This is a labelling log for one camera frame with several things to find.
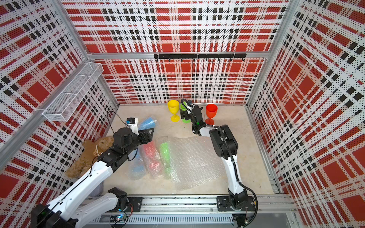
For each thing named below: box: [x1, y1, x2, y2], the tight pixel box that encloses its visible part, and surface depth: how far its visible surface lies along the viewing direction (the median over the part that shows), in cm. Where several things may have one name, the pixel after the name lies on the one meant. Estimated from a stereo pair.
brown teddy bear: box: [65, 136, 115, 179], surface depth 85 cm
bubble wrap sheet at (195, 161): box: [167, 136, 226, 192], surface depth 87 cm
